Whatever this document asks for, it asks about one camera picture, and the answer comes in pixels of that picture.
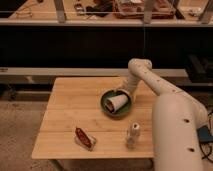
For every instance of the white gripper tip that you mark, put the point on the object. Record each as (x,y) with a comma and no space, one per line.
(124,91)

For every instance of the white paper cup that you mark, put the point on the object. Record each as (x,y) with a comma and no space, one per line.
(114,103)

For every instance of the green ceramic bowl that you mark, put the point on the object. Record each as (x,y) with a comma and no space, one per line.
(122,112)

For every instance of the red object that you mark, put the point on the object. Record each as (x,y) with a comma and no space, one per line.
(85,140)

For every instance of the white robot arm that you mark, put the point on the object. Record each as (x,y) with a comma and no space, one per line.
(176,116)

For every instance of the wooden table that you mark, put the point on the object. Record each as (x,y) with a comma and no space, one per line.
(75,102)

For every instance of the wicker basket tray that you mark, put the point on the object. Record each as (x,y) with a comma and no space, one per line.
(162,9)

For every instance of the black object on shelf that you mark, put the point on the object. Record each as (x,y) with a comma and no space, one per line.
(100,10)

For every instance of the black power box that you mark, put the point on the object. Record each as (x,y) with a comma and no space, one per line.
(204,135)

